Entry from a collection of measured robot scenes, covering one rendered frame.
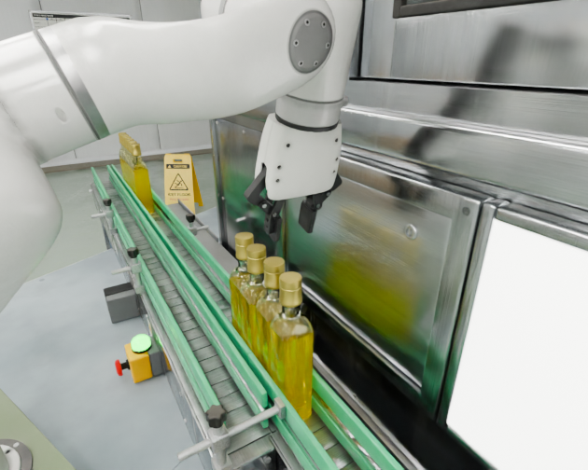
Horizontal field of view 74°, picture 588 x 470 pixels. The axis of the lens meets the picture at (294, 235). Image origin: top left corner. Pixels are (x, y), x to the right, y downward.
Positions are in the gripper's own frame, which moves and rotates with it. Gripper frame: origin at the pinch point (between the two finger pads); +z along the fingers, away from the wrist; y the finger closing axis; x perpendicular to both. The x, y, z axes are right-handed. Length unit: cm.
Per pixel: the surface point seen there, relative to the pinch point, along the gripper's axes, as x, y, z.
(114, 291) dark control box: -54, 22, 58
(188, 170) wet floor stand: -301, -73, 163
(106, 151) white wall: -547, -23, 255
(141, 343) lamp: -25, 20, 48
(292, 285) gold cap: 4.0, 0.5, 8.9
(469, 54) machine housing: 5.6, -17.2, -23.7
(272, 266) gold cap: -1.9, 0.8, 10.0
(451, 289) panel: 19.0, -12.6, 0.2
